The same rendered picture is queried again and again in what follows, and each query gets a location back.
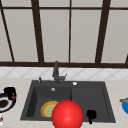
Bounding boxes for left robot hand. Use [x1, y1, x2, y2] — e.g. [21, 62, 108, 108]
[3, 86, 18, 101]

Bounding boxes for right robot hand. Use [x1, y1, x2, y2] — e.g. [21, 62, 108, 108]
[86, 109, 98, 125]

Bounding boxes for brown food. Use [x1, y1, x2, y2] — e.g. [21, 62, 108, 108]
[0, 100, 8, 109]

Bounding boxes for black sink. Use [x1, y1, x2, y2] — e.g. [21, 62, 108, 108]
[19, 78, 117, 124]

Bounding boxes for red ball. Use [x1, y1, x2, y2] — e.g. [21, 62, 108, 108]
[51, 99, 85, 128]

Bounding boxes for blue bowl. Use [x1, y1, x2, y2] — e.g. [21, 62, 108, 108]
[119, 97, 128, 115]

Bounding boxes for yellow plate green centre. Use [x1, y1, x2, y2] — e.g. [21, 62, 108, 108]
[40, 100, 61, 119]

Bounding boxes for black tap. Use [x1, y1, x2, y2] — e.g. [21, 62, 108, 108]
[51, 60, 68, 85]

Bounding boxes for dark framed window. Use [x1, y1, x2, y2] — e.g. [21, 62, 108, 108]
[0, 0, 128, 69]

